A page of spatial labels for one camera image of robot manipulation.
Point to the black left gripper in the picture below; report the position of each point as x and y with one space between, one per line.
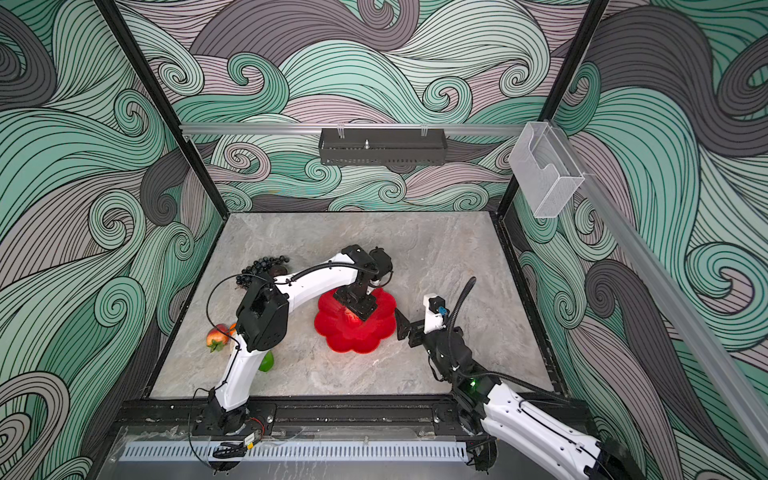
365 311

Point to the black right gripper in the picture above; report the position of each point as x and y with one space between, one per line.
406 328

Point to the red flower-shaped fruit bowl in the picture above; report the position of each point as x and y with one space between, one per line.
329 323

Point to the red apple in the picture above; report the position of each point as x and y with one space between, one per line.
351 319

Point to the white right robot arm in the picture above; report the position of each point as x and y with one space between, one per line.
487 404

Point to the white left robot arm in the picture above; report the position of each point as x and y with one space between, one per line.
263 315

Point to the black grape bunch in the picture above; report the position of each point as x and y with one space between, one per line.
274 266

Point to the green lime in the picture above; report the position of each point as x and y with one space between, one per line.
267 362

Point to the red peach with leaf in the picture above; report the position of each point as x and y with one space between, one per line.
218 337

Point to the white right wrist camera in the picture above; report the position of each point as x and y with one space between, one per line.
435 312

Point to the black perforated wall tray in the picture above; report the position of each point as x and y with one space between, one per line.
390 147

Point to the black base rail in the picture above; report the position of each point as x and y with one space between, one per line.
437 414

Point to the clear plastic wall bin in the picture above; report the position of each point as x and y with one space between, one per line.
545 165

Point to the aluminium rail back wall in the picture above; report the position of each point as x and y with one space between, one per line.
275 128

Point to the aluminium rail wall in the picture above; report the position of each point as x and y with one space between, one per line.
744 401
275 128

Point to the white slotted cable duct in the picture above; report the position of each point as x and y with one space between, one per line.
304 451

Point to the aluminium rail right wall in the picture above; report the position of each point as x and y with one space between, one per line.
744 401

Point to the black frame post left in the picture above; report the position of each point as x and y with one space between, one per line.
133 53

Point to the black frame post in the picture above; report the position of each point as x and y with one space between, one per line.
573 53
133 53

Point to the black frame post right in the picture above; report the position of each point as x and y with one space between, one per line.
573 53

